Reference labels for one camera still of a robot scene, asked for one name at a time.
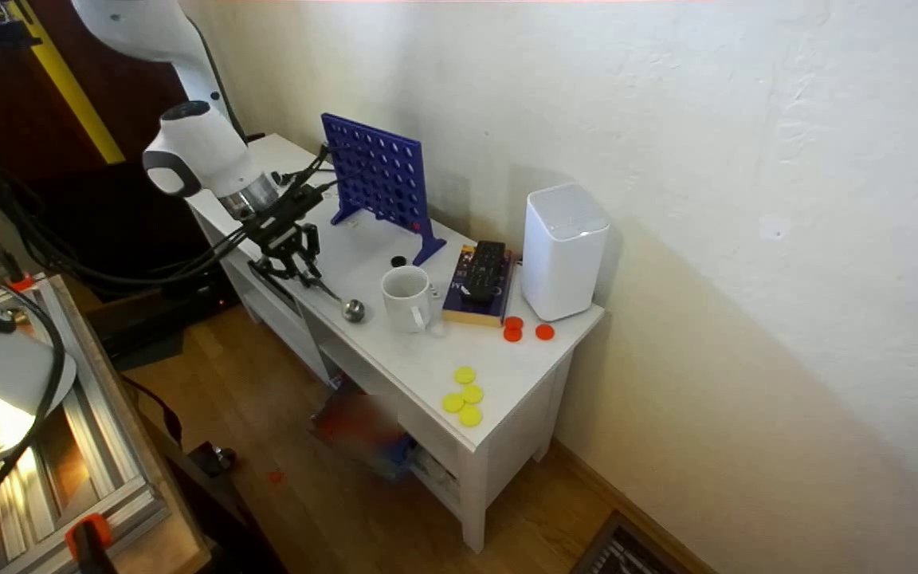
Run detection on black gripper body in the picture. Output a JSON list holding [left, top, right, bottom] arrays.
[[257, 219, 319, 266]]

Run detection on metal spoon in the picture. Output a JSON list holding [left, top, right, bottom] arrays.
[[311, 276, 366, 326]]

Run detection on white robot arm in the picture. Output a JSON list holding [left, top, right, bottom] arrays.
[[71, 0, 322, 285]]

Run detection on white ceramic cup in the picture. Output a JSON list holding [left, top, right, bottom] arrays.
[[380, 267, 433, 331]]

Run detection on blue connect four grid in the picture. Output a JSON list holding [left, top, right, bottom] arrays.
[[322, 111, 443, 266]]

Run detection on white shelf table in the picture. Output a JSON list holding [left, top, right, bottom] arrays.
[[160, 130, 605, 556]]

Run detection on colourful box under shelf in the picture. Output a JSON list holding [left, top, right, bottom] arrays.
[[314, 382, 414, 479]]

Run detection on dark box with wooden edge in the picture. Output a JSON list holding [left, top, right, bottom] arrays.
[[443, 241, 509, 326]]

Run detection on yellow game disc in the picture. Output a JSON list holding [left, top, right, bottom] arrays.
[[462, 385, 484, 405], [453, 368, 477, 385], [459, 405, 482, 427], [443, 392, 465, 414]]

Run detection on red game disc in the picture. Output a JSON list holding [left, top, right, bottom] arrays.
[[504, 315, 522, 342], [537, 321, 554, 342]]

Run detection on white box speaker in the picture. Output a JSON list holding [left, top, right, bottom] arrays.
[[522, 186, 610, 318]]

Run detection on floor vent grille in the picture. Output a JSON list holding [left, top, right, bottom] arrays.
[[571, 514, 678, 574]]

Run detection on black cable bundle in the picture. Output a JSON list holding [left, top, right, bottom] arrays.
[[0, 20, 334, 297]]

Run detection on aluminium rail frame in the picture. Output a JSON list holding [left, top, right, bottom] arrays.
[[0, 276, 211, 574]]

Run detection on orange clamp handle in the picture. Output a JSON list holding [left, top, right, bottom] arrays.
[[64, 514, 118, 574]]

